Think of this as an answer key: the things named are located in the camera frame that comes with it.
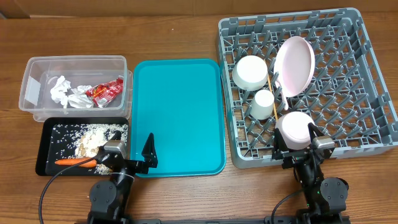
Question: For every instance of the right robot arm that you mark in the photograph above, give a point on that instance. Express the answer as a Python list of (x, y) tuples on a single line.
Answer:
[(325, 197)]

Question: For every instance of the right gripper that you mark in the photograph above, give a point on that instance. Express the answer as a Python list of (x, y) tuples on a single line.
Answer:
[(296, 156)]

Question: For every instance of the small white tissue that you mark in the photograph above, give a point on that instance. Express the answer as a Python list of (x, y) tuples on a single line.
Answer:
[(59, 91)]

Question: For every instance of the white plastic fork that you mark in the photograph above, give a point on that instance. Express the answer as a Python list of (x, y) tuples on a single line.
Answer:
[(279, 86)]

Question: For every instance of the small white round cup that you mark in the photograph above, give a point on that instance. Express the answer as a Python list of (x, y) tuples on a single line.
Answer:
[(262, 105)]

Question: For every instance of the black plastic tray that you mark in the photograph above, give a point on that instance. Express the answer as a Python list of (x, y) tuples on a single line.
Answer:
[(47, 129)]

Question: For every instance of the pink bowl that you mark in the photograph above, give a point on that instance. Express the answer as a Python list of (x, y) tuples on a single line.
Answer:
[(293, 127)]

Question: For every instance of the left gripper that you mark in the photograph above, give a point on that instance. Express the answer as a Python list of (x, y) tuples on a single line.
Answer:
[(151, 157)]

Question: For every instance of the teal plastic tray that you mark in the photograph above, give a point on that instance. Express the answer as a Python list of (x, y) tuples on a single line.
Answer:
[(181, 103)]

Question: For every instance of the clear plastic bin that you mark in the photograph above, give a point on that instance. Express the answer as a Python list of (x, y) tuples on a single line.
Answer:
[(42, 73)]

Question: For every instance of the white bowl with nuts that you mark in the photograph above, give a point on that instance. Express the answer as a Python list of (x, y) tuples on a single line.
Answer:
[(250, 73)]

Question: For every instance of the large white tissue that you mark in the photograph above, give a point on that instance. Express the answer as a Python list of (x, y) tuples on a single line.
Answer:
[(79, 99)]

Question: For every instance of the orange carrot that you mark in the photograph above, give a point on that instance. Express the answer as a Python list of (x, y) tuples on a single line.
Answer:
[(69, 162)]

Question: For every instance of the grey dishwasher rack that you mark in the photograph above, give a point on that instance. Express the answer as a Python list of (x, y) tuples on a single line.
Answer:
[(347, 97)]

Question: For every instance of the red snack wrapper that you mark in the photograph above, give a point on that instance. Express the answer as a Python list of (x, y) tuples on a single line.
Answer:
[(104, 93)]

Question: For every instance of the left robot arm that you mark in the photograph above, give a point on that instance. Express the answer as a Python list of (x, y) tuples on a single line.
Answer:
[(109, 197)]

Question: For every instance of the pink white plate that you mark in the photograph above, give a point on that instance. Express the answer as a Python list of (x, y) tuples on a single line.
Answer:
[(295, 65)]

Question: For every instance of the spilled rice and nuts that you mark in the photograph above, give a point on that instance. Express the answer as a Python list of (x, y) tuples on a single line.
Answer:
[(93, 140)]

